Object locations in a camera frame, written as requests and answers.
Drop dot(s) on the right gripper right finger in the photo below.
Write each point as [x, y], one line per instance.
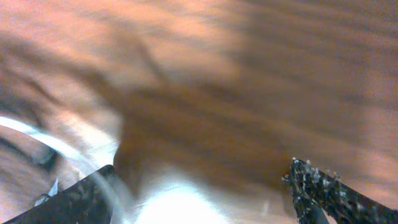
[317, 195]

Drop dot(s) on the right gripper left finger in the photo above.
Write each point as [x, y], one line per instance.
[84, 203]

